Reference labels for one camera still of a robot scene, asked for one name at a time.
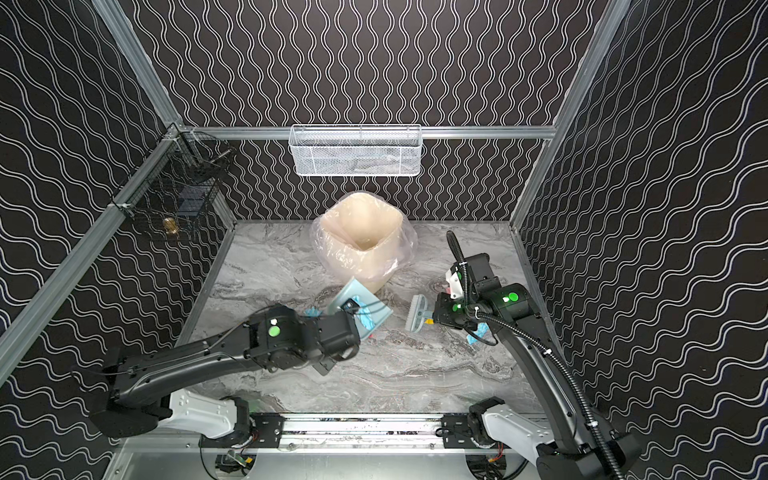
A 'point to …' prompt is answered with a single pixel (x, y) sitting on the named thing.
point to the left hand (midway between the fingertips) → (337, 349)
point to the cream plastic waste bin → (361, 235)
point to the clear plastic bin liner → (407, 248)
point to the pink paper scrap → (448, 290)
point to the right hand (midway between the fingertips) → (435, 315)
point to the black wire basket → (178, 196)
